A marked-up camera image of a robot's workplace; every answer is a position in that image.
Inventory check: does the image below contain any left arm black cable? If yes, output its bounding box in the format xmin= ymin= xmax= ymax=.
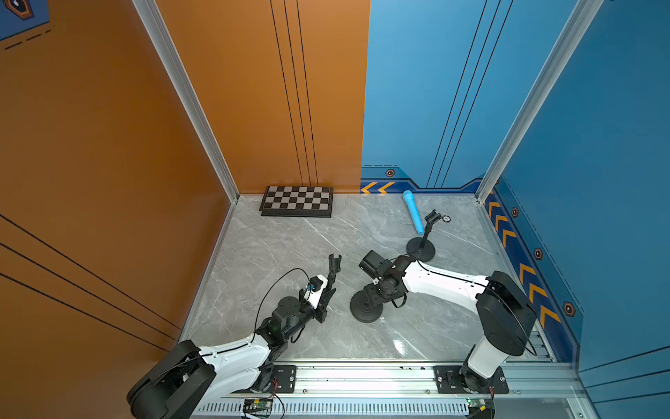
xmin=252 ymin=267 xmax=312 ymax=344

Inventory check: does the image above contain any right green circuit board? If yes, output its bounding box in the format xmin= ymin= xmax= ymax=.
xmin=466 ymin=398 xmax=496 ymax=419

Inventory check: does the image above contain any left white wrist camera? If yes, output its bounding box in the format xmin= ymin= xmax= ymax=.
xmin=298 ymin=275 xmax=329 ymax=310

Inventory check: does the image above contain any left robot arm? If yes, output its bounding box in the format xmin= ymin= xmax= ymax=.
xmin=127 ymin=285 xmax=336 ymax=418

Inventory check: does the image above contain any aluminium rail frame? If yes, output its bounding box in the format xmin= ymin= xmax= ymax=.
xmin=190 ymin=340 xmax=595 ymax=418

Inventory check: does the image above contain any black white checkerboard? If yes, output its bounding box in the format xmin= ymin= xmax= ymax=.
xmin=259 ymin=186 xmax=333 ymax=218

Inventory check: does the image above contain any green circuit board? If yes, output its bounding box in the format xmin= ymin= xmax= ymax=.
xmin=466 ymin=398 xmax=496 ymax=419
xmin=242 ymin=398 xmax=274 ymax=418

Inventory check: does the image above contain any black stand pole with clip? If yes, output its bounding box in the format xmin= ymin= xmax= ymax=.
xmin=420 ymin=209 xmax=442 ymax=249

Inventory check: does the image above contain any left green circuit board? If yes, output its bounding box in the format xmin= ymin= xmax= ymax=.
xmin=242 ymin=398 xmax=274 ymax=418

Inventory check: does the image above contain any black round stand base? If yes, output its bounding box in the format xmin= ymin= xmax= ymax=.
xmin=406 ymin=237 xmax=436 ymax=262

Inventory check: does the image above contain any light blue toy microphone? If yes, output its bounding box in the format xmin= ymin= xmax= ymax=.
xmin=402 ymin=190 xmax=425 ymax=236

